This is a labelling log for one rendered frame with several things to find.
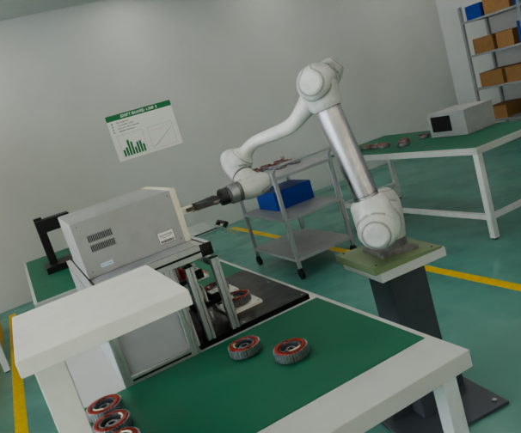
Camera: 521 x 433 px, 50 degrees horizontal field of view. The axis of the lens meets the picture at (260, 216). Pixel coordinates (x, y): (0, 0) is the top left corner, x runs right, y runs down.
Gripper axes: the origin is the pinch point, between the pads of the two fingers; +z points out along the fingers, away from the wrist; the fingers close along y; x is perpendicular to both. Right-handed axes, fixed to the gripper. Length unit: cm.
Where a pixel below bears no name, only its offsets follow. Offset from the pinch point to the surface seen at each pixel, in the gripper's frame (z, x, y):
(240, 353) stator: 15, -41, -63
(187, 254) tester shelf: 15.8, -8.6, -42.5
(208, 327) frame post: 16, -37, -40
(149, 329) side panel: 37, -28, -41
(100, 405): 60, -42, -51
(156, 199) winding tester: 17.1, 11.6, -28.7
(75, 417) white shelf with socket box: 66, -16, -112
